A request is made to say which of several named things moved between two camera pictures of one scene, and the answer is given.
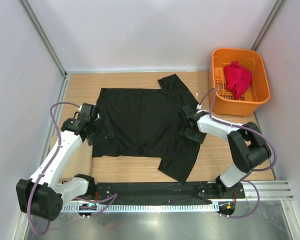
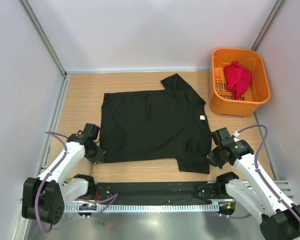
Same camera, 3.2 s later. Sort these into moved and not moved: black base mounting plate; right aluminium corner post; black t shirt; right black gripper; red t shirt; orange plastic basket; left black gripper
Moved: left black gripper; black t shirt; right black gripper
Not moved: orange plastic basket; red t shirt; right aluminium corner post; black base mounting plate
